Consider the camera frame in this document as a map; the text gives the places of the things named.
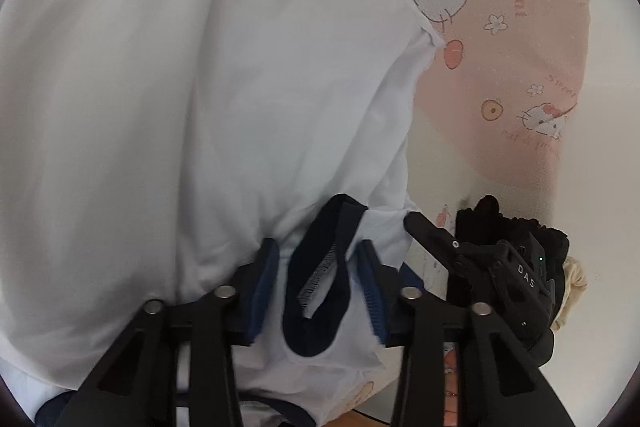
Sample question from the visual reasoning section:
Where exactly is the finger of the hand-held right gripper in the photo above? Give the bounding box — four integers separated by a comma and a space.
399, 263, 426, 293
403, 211, 507, 279

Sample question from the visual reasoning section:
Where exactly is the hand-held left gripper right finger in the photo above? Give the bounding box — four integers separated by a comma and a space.
356, 239, 576, 427

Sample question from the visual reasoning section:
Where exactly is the cat print blanket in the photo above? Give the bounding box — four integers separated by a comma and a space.
345, 0, 598, 427

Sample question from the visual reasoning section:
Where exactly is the cream cloth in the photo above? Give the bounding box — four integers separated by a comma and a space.
550, 256, 589, 333

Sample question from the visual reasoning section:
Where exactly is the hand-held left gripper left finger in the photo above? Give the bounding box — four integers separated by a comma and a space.
65, 237, 281, 427

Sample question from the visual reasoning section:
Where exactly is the black cloth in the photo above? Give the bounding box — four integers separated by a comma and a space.
455, 194, 571, 308

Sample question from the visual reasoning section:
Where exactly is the white shirt navy trim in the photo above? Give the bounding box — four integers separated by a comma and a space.
0, 0, 446, 427

